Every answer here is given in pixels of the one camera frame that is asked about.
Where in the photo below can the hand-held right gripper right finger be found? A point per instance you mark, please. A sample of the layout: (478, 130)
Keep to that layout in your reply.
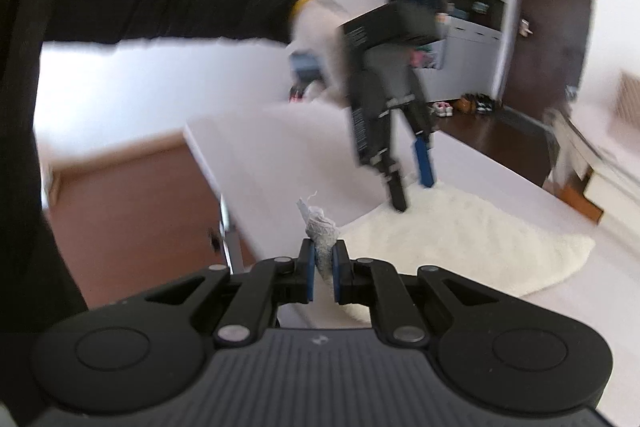
(336, 272)

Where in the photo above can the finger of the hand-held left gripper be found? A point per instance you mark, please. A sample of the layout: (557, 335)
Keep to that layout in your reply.
(425, 164)
(397, 192)

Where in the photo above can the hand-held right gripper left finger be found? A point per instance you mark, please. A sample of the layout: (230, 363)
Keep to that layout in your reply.
(309, 272)

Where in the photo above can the cream towel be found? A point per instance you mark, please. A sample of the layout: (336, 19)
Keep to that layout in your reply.
(450, 237)

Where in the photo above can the person's left hand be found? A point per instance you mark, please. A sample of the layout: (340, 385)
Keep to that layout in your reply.
(320, 37)

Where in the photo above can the pink white shoe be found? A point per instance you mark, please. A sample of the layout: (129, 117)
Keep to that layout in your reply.
(443, 109)

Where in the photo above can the colourful cloth pile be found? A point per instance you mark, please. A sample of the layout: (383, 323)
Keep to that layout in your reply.
(425, 59)

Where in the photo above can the brown shoe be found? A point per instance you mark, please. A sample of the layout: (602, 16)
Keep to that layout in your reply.
(467, 103)

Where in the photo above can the black white sneaker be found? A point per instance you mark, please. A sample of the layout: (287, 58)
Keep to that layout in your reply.
(485, 104)

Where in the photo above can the silver door lock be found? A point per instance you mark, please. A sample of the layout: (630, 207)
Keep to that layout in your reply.
(525, 28)

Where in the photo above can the white glass-covered dining table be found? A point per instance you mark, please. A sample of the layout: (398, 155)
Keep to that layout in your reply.
(600, 142)

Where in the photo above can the dark brown door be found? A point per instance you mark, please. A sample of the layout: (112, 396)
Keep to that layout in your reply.
(550, 32)

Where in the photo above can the beige quilted chair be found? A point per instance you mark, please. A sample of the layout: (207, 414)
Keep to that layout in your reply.
(629, 97)

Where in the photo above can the person's torso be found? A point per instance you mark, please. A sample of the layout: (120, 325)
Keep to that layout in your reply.
(25, 157)

